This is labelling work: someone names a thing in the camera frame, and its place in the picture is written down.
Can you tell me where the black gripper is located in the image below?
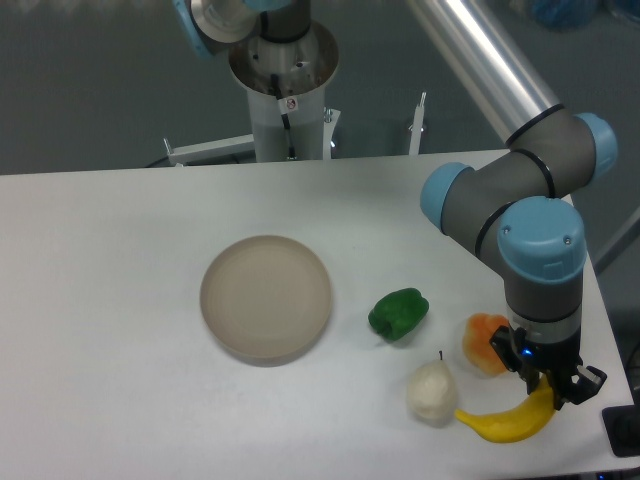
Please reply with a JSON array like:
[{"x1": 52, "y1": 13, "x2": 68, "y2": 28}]
[{"x1": 489, "y1": 324, "x2": 607, "y2": 409}]

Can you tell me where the yellow banana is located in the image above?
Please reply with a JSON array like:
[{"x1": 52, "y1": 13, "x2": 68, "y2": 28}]
[{"x1": 454, "y1": 376, "x2": 556, "y2": 444}]

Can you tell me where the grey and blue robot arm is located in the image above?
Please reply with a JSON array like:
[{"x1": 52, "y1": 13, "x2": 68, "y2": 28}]
[{"x1": 174, "y1": 1, "x2": 617, "y2": 408}]

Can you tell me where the beige round plate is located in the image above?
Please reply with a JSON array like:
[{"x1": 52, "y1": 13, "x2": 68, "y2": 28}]
[{"x1": 199, "y1": 235, "x2": 333, "y2": 366}]

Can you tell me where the black device at edge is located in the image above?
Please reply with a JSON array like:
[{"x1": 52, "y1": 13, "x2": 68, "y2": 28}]
[{"x1": 602, "y1": 405, "x2": 639, "y2": 458}]

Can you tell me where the white pear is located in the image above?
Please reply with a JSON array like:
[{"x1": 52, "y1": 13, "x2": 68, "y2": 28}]
[{"x1": 405, "y1": 350, "x2": 458, "y2": 428}]

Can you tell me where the green bell pepper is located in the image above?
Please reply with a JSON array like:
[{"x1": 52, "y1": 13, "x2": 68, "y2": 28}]
[{"x1": 368, "y1": 288, "x2": 430, "y2": 342}]

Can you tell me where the blue plastic object background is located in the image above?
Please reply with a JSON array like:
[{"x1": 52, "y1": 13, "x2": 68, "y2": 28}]
[{"x1": 525, "y1": 0, "x2": 639, "y2": 31}]

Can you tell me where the white right bracket post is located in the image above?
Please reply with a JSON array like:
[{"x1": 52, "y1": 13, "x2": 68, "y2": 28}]
[{"x1": 408, "y1": 91, "x2": 427, "y2": 156}]

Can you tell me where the white left bracket bar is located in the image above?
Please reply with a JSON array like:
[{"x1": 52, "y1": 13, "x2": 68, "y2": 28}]
[{"x1": 163, "y1": 134, "x2": 254, "y2": 166}]

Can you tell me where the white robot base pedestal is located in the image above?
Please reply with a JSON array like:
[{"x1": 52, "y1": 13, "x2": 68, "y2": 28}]
[{"x1": 229, "y1": 21, "x2": 339, "y2": 163}]

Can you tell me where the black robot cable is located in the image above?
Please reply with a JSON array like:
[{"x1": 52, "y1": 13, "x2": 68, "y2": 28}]
[{"x1": 269, "y1": 73, "x2": 298, "y2": 161}]

